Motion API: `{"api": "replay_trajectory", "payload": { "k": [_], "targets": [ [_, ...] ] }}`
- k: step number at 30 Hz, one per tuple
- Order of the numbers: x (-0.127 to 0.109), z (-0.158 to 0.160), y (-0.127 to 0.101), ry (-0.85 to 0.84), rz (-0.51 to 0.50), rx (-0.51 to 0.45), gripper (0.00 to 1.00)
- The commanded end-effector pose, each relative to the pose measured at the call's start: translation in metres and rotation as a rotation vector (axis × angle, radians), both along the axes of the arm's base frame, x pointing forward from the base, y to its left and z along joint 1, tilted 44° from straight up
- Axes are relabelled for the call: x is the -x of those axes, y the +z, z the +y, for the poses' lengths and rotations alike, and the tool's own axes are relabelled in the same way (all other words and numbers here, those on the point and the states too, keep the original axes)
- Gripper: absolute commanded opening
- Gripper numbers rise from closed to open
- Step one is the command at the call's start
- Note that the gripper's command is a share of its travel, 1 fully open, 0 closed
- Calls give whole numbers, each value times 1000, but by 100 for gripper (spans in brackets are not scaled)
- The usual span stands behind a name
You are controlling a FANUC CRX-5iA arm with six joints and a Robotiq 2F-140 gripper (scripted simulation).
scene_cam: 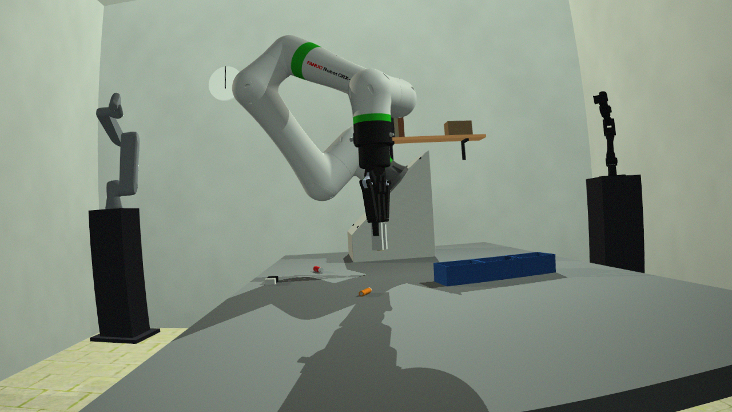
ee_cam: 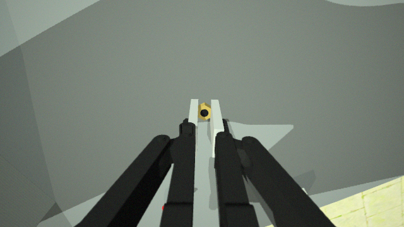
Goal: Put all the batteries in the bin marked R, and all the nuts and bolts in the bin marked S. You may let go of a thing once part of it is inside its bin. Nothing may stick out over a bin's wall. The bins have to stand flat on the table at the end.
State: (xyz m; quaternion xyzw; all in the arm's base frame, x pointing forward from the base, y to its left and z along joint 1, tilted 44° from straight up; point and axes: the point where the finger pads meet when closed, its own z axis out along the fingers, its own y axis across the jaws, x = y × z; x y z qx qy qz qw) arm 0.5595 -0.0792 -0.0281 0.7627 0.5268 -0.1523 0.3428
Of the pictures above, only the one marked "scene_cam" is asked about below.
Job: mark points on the blue three-compartment bin rack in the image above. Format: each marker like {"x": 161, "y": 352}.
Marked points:
{"x": 485, "y": 270}

